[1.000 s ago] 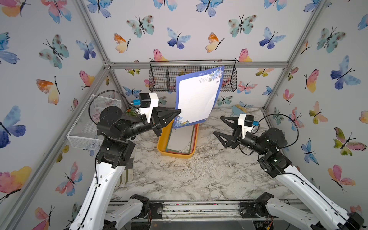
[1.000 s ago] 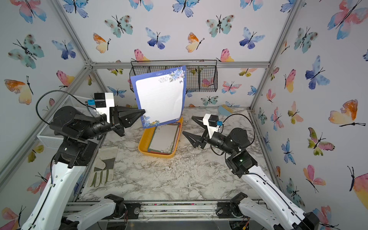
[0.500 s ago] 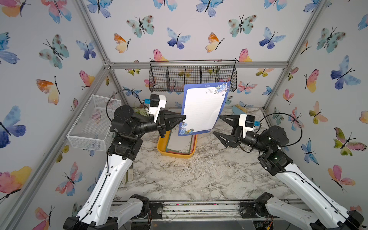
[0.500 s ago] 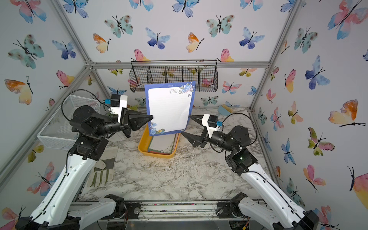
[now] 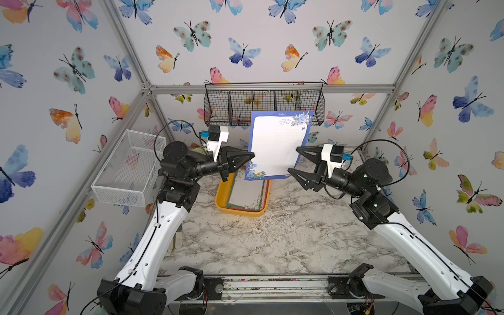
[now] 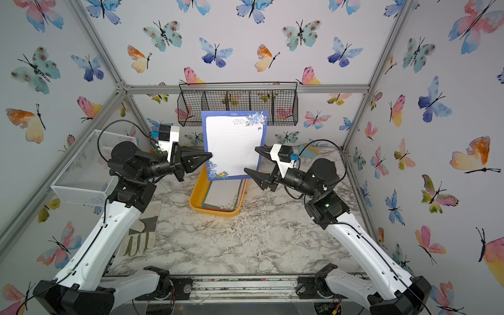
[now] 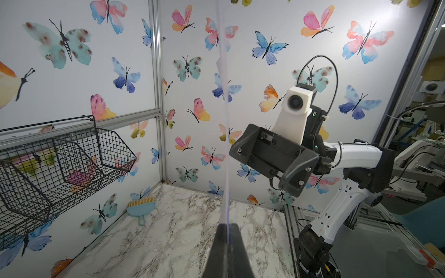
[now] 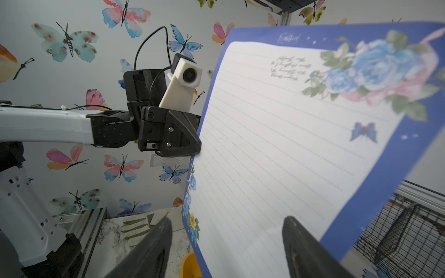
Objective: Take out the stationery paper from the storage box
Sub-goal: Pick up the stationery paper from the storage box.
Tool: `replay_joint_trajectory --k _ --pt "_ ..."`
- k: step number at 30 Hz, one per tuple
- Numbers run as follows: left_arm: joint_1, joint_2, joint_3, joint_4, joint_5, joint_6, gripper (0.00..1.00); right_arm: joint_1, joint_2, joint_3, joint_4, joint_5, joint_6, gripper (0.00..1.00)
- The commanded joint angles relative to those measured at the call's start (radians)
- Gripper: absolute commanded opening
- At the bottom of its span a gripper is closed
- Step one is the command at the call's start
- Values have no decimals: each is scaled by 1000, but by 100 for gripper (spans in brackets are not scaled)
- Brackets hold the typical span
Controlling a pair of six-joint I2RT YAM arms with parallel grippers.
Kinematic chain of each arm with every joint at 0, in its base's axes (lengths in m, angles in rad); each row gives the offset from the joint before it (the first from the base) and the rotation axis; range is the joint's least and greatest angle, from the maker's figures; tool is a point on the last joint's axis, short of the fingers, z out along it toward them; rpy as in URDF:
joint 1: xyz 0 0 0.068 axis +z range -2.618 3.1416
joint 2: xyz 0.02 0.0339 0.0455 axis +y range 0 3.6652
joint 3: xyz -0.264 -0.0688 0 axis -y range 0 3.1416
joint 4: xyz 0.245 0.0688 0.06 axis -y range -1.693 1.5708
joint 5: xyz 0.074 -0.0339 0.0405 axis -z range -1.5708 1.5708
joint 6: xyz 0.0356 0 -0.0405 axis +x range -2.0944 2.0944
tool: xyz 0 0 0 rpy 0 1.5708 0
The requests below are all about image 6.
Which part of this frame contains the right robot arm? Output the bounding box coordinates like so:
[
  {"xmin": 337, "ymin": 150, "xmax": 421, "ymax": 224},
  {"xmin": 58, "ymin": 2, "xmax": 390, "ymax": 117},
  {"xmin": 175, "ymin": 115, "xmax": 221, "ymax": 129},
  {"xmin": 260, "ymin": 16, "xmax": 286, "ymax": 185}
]
[{"xmin": 245, "ymin": 144, "xmax": 431, "ymax": 314}]

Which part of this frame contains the blue floral stationery paper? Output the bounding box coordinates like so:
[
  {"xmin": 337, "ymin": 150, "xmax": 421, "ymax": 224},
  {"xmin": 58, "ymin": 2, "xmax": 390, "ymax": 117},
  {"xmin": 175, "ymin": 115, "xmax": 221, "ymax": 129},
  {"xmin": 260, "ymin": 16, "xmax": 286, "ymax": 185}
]
[{"xmin": 202, "ymin": 110, "xmax": 269, "ymax": 181}]

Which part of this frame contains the yellow plastic storage box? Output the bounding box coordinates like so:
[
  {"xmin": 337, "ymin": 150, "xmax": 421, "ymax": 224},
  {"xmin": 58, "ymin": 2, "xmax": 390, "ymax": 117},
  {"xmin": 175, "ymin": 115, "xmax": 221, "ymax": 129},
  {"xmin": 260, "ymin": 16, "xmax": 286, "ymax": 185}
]
[{"xmin": 189, "ymin": 165, "xmax": 248, "ymax": 217}]

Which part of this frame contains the small blue dustpan brush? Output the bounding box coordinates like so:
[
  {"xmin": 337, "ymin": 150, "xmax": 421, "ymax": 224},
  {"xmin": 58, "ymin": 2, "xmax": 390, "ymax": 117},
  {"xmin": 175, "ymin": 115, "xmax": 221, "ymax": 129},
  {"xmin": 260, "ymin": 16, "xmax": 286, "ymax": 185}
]
[{"xmin": 298, "ymin": 143, "xmax": 320, "ymax": 159}]

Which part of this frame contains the black wire wall basket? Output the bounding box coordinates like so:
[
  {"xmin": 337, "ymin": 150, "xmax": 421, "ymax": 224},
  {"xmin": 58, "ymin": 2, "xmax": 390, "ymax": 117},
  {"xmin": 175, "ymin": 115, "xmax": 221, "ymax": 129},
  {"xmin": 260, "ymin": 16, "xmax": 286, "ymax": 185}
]
[{"xmin": 175, "ymin": 81, "xmax": 299, "ymax": 127}]

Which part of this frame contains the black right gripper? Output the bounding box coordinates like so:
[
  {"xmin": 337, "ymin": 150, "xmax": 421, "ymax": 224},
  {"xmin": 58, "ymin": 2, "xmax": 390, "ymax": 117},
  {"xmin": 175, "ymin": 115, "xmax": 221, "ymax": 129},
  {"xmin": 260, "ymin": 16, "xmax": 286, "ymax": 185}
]
[{"xmin": 249, "ymin": 150, "xmax": 322, "ymax": 206}]

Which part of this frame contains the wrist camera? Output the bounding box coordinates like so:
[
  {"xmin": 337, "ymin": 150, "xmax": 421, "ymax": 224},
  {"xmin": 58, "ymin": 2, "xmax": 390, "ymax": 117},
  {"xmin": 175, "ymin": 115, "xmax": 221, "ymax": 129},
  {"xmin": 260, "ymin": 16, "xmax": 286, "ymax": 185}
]
[
  {"xmin": 152, "ymin": 125, "xmax": 180, "ymax": 162},
  {"xmin": 270, "ymin": 144, "xmax": 299, "ymax": 178}
]

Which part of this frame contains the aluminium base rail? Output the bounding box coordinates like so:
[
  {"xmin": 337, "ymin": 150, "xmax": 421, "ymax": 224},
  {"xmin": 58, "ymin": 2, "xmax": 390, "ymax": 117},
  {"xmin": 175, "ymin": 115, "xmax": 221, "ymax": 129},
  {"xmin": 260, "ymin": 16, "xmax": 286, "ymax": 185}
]
[{"xmin": 82, "ymin": 273, "xmax": 410, "ymax": 315}]

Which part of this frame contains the white green work glove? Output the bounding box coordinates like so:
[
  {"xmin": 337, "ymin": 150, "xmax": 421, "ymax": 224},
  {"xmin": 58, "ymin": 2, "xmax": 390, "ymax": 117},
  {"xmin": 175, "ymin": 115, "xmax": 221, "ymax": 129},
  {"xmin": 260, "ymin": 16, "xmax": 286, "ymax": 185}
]
[{"xmin": 119, "ymin": 201, "xmax": 162, "ymax": 257}]

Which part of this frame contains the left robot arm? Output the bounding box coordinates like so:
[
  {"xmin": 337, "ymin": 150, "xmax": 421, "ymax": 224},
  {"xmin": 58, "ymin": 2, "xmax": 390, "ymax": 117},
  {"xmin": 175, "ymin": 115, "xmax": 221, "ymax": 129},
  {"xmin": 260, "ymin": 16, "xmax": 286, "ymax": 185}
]
[{"xmin": 32, "ymin": 141, "xmax": 213, "ymax": 314}]

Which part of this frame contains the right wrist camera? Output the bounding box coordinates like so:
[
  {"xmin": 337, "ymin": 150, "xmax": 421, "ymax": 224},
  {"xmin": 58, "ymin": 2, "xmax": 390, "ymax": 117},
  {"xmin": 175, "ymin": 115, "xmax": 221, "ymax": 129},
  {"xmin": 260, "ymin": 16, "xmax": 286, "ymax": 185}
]
[{"xmin": 270, "ymin": 144, "xmax": 299, "ymax": 178}]

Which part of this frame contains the green floral stationery paper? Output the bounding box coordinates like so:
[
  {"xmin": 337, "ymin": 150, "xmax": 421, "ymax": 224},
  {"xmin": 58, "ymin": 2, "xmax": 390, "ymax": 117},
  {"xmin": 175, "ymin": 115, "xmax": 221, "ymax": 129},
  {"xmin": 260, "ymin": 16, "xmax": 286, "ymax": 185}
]
[{"xmin": 202, "ymin": 180, "xmax": 246, "ymax": 212}]

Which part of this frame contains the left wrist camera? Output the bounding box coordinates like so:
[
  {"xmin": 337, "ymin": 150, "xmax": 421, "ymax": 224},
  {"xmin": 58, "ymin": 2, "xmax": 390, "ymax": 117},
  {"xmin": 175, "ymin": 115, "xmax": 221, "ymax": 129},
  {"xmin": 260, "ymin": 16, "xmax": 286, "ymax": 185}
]
[{"xmin": 152, "ymin": 125, "xmax": 180, "ymax": 162}]

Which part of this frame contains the white mesh wall basket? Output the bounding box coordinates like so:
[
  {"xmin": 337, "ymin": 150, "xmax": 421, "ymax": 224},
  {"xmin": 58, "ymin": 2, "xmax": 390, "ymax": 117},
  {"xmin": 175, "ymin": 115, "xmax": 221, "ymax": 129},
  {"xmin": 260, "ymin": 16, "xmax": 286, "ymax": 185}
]
[{"xmin": 51, "ymin": 129, "xmax": 138, "ymax": 207}]

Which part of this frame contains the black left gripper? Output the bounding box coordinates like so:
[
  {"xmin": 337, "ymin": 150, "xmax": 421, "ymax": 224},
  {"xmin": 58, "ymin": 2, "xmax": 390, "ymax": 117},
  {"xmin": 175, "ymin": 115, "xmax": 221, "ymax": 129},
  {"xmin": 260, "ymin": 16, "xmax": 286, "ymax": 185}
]
[{"xmin": 138, "ymin": 145, "xmax": 209, "ymax": 185}]

